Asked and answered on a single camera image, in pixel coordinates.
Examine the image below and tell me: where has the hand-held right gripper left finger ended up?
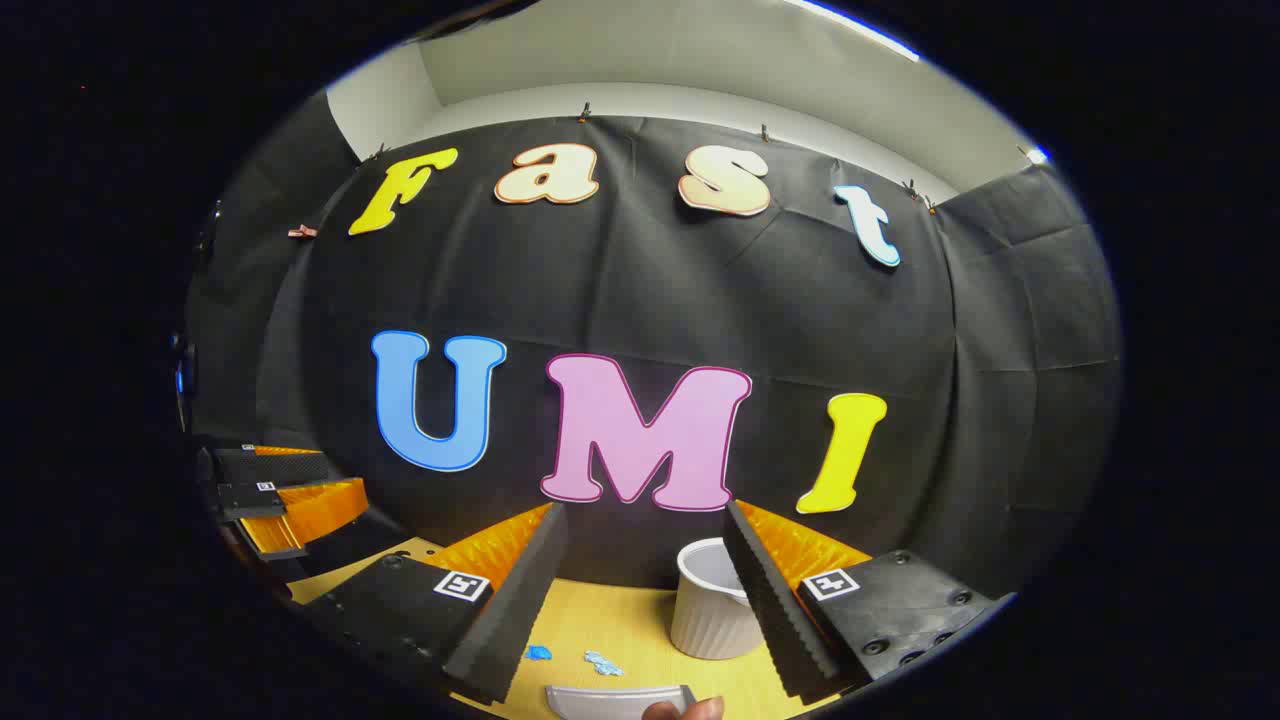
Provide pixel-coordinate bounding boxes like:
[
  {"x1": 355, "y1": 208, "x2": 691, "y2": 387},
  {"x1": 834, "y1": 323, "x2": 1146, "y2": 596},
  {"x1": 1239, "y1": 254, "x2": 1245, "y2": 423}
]
[{"x1": 300, "y1": 502, "x2": 569, "y2": 706}]

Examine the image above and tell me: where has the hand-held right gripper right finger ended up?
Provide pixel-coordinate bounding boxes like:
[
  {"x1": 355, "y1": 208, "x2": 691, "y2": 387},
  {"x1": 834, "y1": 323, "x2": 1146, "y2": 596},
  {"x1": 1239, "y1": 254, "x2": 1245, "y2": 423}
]
[{"x1": 722, "y1": 498, "x2": 1016, "y2": 706}]

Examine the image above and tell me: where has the white ribbed garbage bin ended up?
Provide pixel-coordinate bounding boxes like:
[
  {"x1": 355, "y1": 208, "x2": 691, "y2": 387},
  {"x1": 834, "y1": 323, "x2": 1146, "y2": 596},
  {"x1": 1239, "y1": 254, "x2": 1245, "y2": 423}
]
[{"x1": 670, "y1": 538, "x2": 766, "y2": 661}]

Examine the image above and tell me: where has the grey plastic dustpan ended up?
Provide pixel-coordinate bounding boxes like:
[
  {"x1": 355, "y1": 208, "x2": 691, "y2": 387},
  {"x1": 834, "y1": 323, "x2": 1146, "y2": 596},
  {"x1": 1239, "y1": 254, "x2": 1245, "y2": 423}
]
[{"x1": 545, "y1": 684, "x2": 698, "y2": 720}]

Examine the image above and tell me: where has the black backdrop cloth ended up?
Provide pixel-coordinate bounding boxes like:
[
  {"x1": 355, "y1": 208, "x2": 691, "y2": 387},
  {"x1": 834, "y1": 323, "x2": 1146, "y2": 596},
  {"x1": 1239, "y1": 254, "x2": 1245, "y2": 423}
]
[{"x1": 185, "y1": 90, "x2": 1126, "y2": 601}]

